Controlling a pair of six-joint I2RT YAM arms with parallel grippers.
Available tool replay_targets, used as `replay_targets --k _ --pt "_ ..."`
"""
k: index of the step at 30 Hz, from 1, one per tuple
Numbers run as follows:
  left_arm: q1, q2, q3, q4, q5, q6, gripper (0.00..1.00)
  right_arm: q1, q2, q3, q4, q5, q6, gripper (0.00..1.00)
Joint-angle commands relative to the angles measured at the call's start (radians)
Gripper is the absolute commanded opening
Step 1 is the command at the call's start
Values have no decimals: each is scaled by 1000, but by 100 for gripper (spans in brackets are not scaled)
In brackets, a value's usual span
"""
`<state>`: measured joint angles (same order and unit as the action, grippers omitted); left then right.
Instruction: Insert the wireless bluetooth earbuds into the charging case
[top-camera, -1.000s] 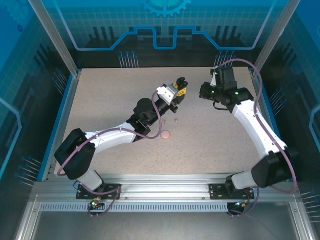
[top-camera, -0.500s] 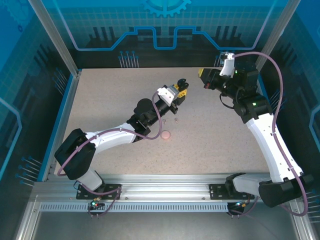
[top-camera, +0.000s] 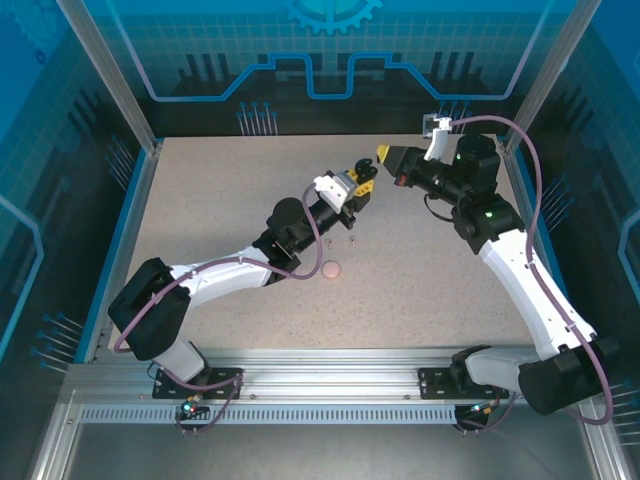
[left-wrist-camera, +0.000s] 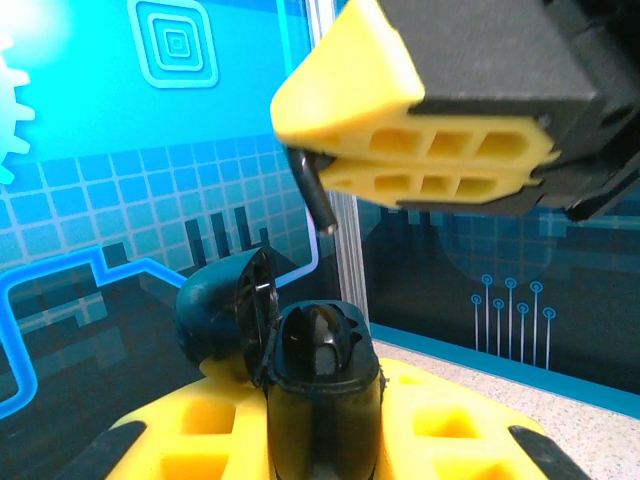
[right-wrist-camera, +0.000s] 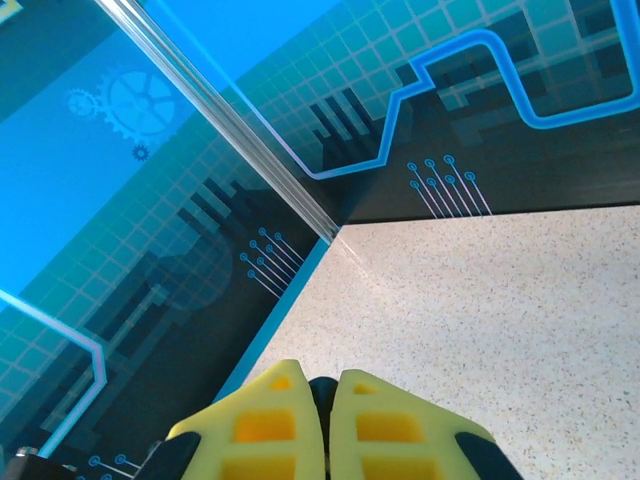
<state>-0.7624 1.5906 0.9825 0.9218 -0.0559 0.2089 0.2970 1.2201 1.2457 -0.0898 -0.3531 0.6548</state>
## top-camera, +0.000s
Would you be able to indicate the wide aluminium mounting rail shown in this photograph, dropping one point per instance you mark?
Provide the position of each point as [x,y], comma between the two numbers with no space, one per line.
[325,370]

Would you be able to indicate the blue table edge trim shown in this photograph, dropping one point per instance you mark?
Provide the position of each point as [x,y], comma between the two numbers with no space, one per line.
[121,235]
[522,175]

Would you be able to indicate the small connector with LED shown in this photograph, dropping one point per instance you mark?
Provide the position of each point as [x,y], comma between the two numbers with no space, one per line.
[189,409]
[480,410]

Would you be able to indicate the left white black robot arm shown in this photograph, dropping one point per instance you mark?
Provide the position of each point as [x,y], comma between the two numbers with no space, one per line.
[225,272]

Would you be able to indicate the grey sheet metal panel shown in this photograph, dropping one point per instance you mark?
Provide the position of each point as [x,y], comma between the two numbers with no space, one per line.
[320,455]

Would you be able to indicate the aluminium frame post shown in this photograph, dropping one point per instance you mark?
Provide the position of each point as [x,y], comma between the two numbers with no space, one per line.
[545,75]
[110,75]

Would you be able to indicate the black earbud charging case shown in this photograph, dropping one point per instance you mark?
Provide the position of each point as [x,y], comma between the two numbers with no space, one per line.
[365,167]

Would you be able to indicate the aluminium table side rail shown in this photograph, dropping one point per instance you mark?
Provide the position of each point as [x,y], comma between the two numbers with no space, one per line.
[133,235]
[513,167]

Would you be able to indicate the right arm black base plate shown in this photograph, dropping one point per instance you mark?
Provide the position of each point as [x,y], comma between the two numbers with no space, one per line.
[432,385]

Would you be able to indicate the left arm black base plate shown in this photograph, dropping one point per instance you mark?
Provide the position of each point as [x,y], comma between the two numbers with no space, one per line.
[222,373]

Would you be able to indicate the pink earbud charging case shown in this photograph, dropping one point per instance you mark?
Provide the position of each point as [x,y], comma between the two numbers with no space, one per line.
[331,270]

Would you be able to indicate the aluminium lower frame rail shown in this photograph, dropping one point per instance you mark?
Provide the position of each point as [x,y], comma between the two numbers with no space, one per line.
[605,445]
[52,440]

